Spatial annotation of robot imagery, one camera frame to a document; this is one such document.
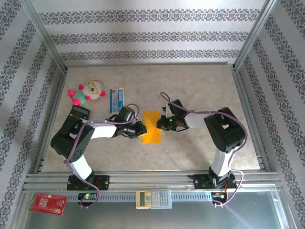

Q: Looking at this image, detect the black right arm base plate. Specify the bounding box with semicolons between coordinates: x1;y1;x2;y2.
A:
188;174;238;190

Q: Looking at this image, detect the black desk calculator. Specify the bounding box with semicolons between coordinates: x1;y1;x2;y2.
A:
69;105;91;120

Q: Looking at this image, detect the aluminium table side rail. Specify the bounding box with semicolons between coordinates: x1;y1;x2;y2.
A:
33;69;69;174
232;68;272;172

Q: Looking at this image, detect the red card packet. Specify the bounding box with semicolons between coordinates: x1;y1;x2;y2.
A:
28;192;68;216

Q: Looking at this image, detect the beige scientific calculator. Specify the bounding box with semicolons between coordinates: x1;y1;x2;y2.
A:
135;189;173;209

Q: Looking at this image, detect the grey metal shelf sheet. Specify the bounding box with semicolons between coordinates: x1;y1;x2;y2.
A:
22;190;288;229

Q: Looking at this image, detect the aluminium mounting rail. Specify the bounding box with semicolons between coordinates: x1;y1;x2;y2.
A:
22;170;283;191

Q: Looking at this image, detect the white pink plush toy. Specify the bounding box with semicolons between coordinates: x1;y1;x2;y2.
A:
68;80;106;106

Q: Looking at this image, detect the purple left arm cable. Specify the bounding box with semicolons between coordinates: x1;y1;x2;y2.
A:
63;104;140;209

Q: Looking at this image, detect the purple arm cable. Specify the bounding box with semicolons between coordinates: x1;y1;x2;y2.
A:
63;104;140;209
160;92;248;208

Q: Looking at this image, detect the grey slotted cable duct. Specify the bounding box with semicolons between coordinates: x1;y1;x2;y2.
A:
66;192;227;203

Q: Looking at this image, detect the blue white plastic packet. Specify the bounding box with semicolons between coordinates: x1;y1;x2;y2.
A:
109;88;125;114

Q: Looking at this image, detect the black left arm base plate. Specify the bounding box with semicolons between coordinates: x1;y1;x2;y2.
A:
66;175;110;191

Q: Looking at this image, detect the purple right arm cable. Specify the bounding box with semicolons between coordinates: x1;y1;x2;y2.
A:
160;92;248;208

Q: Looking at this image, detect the aluminium frame post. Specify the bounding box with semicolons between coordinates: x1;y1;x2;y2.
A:
232;0;279;70
20;0;69;72

